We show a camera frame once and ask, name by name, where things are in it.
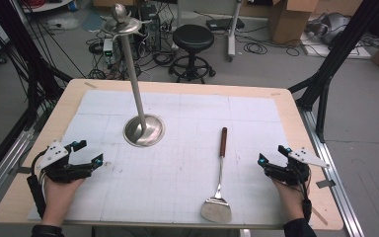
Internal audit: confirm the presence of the metal utensil stand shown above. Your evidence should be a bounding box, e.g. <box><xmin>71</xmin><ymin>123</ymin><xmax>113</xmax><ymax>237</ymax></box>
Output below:
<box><xmin>101</xmin><ymin>3</ymin><xmax>166</xmax><ymax>148</ymax></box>

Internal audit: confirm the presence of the person's right hand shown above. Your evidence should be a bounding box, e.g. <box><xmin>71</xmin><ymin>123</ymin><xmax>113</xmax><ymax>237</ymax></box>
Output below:
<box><xmin>270</xmin><ymin>179</ymin><xmax>308</xmax><ymax>225</ymax></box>

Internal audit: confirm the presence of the white stand pole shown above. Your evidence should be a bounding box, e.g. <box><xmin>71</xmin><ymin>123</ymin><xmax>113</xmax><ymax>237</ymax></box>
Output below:
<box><xmin>226</xmin><ymin>0</ymin><xmax>244</xmax><ymax>62</ymax></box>

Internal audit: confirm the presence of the black round stool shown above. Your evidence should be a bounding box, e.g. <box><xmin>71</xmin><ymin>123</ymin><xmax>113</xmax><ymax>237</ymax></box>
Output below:
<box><xmin>168</xmin><ymin>24</ymin><xmax>217</xmax><ymax>85</ymax></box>

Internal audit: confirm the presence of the white grid mat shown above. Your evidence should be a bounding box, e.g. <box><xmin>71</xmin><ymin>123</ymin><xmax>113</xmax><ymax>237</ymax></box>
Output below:
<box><xmin>27</xmin><ymin>89</ymin><xmax>289</xmax><ymax>225</ymax></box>

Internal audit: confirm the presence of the metal spatula with wooden handle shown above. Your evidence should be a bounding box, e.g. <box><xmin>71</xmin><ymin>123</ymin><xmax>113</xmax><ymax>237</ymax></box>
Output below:
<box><xmin>199</xmin><ymin>126</ymin><xmax>233</xmax><ymax>224</ymax></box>

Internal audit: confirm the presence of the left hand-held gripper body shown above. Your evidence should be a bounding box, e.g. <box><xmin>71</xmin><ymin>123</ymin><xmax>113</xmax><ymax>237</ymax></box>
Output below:
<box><xmin>38</xmin><ymin>140</ymin><xmax>93</xmax><ymax>185</ymax></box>

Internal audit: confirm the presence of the coiled black cable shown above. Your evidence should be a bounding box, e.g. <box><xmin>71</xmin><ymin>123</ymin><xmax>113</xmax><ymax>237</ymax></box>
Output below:
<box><xmin>243</xmin><ymin>41</ymin><xmax>268</xmax><ymax>56</ymax></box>

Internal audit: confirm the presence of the person's left hand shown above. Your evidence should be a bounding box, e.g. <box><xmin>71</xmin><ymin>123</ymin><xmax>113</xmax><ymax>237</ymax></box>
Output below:
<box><xmin>40</xmin><ymin>176</ymin><xmax>87</xmax><ymax>228</ymax></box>

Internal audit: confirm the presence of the black computer tower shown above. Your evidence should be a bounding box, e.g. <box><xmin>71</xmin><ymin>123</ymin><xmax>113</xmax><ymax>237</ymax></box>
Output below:
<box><xmin>139</xmin><ymin>4</ymin><xmax>163</xmax><ymax>53</ymax></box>

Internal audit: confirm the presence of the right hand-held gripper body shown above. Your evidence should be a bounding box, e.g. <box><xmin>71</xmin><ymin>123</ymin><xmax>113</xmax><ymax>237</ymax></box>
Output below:
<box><xmin>265</xmin><ymin>147</ymin><xmax>331</xmax><ymax>187</ymax></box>

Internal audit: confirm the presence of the tall cardboard box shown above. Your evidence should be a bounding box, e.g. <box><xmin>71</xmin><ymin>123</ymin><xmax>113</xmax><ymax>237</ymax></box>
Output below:
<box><xmin>266</xmin><ymin>0</ymin><xmax>321</xmax><ymax>46</ymax></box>

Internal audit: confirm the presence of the flat black device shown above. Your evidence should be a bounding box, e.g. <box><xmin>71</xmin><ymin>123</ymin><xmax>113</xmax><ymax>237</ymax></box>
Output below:
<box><xmin>205</xmin><ymin>17</ymin><xmax>246</xmax><ymax>33</ymax></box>

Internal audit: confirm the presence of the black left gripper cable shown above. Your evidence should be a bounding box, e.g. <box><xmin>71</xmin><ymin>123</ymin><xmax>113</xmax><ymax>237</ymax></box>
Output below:
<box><xmin>26</xmin><ymin>149</ymin><xmax>48</xmax><ymax>219</ymax></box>

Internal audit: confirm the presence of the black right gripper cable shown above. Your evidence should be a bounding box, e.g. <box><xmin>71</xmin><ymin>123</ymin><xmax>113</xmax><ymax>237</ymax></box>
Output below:
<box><xmin>294</xmin><ymin>162</ymin><xmax>314</xmax><ymax>222</ymax></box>

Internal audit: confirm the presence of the grey tape piece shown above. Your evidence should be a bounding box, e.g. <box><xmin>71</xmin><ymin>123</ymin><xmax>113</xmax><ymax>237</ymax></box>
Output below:
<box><xmin>315</xmin><ymin>179</ymin><xmax>337</xmax><ymax>190</ymax></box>
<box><xmin>15</xmin><ymin>166</ymin><xmax>33</xmax><ymax>176</ymax></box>

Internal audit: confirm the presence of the black metal frame stand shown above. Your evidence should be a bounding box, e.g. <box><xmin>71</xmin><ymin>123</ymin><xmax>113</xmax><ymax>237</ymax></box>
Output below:
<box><xmin>0</xmin><ymin>0</ymin><xmax>75</xmax><ymax>189</ymax></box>
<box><xmin>288</xmin><ymin>0</ymin><xmax>379</xmax><ymax>143</ymax></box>

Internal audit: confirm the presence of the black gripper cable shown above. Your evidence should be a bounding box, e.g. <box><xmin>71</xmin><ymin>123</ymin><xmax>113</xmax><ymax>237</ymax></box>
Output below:
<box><xmin>26</xmin><ymin>149</ymin><xmax>48</xmax><ymax>219</ymax></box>
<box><xmin>294</xmin><ymin>162</ymin><xmax>314</xmax><ymax>222</ymax></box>

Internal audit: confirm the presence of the small device with green light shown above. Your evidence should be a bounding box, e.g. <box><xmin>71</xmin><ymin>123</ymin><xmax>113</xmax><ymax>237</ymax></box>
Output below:
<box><xmin>102</xmin><ymin>38</ymin><xmax>115</xmax><ymax>64</ymax></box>

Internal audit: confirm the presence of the aluminium rail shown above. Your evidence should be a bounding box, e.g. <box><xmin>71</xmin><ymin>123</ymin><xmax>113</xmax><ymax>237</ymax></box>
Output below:
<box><xmin>299</xmin><ymin>108</ymin><xmax>365</xmax><ymax>237</ymax></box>
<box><xmin>0</xmin><ymin>127</ymin><xmax>38</xmax><ymax>216</ymax></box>

